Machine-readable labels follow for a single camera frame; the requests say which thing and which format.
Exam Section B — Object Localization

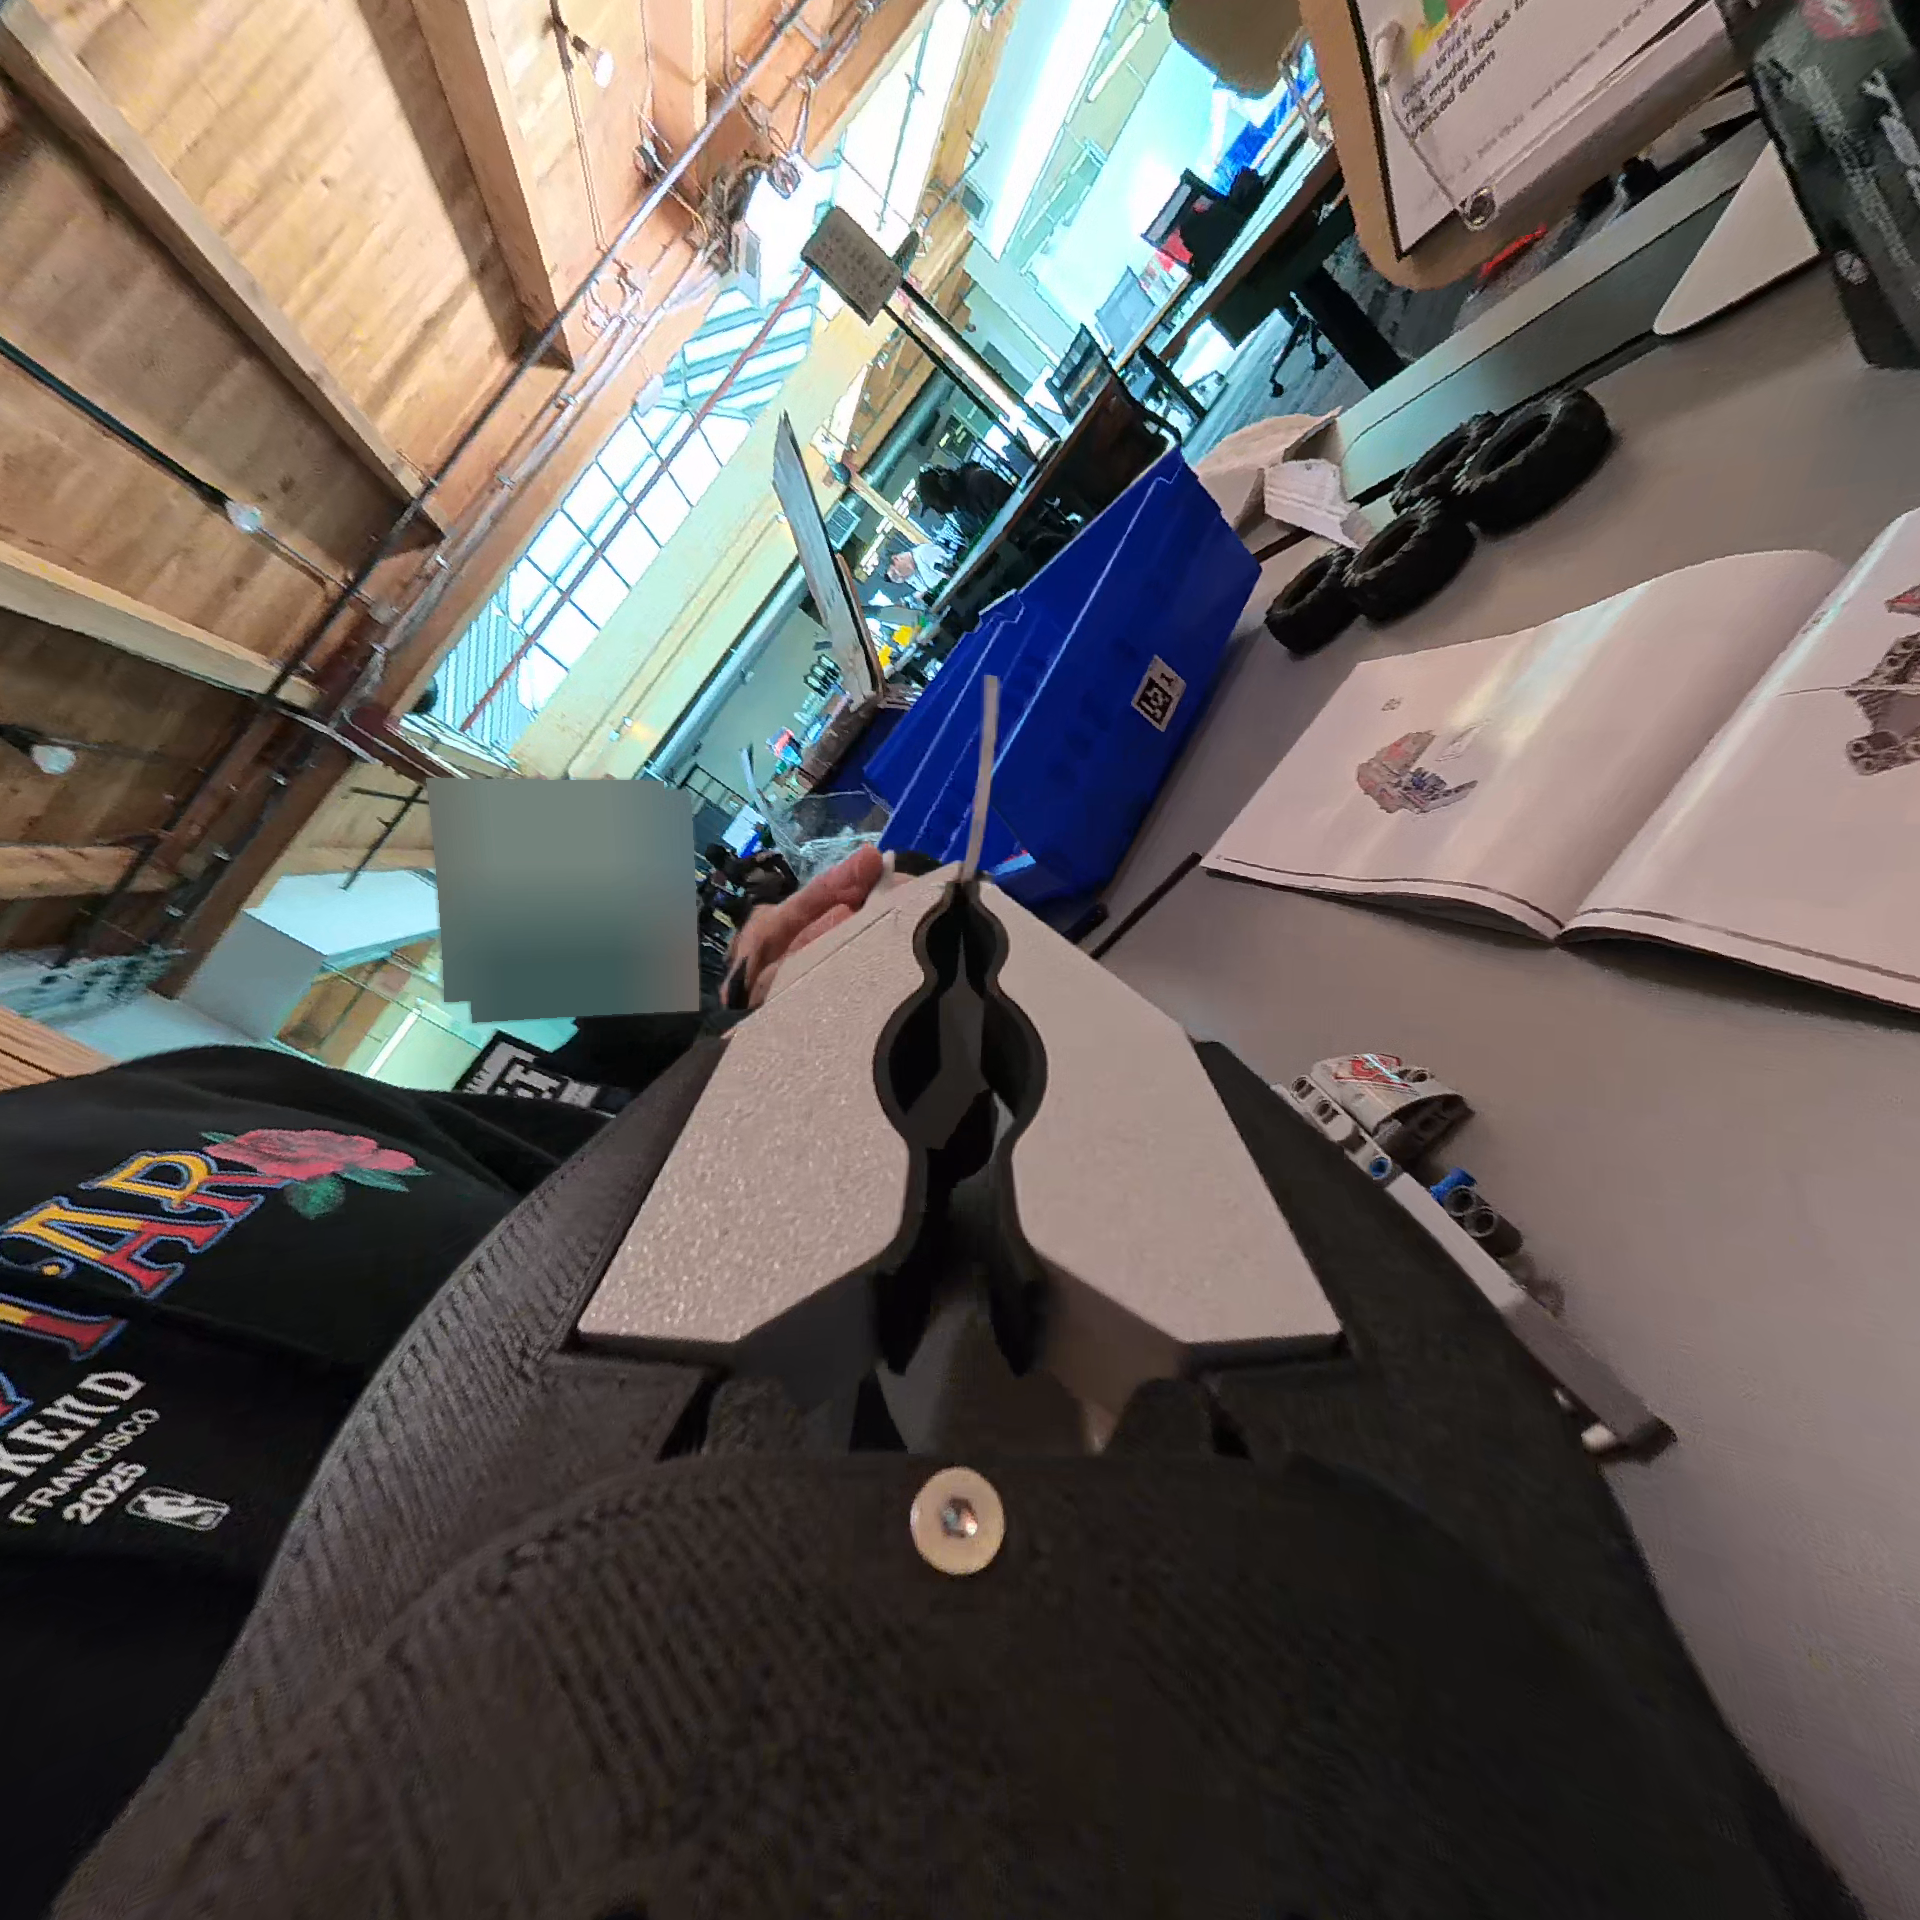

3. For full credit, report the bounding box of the leaning display board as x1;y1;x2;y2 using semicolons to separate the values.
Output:
768;410;890;710

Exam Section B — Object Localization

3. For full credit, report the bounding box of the grey toy panel assembly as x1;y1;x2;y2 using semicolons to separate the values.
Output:
1276;1048;1681;1460

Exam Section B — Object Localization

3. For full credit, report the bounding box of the grey desk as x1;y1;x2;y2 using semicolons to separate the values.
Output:
1072;246;1920;1920

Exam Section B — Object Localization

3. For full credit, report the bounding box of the hanging grey sign panel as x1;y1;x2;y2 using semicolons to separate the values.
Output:
801;206;922;321

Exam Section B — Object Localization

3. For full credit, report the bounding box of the blue plastic bin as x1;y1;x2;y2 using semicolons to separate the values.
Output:
863;448;1264;909

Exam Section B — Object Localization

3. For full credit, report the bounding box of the black toy tire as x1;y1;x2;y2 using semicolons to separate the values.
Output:
1266;546;1367;653
1342;502;1473;624
1464;387;1615;534
1392;411;1503;513

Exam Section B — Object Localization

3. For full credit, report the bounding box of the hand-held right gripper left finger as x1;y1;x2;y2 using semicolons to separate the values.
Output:
575;874;966;1419

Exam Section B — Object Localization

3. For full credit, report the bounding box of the white sticker sheet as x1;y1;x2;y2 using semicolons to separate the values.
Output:
960;675;1002;890

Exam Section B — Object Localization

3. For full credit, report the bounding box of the black toy set box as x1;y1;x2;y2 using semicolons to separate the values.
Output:
1746;0;1920;368

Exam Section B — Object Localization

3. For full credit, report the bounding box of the open instruction booklet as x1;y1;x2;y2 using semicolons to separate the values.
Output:
1201;507;1920;1019

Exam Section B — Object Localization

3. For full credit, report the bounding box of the white brick-print poster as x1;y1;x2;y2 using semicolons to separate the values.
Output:
1297;0;1742;294

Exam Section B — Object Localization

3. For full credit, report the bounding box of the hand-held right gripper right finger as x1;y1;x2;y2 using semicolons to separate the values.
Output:
966;880;1345;1434

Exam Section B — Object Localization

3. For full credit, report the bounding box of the person in black sweatshirt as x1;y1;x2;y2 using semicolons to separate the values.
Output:
0;1036;723;1920

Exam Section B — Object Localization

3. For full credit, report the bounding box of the white paper packet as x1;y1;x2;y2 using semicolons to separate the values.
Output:
1257;456;1374;548

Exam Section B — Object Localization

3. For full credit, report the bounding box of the person's left hand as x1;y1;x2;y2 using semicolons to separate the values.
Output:
724;849;906;1011

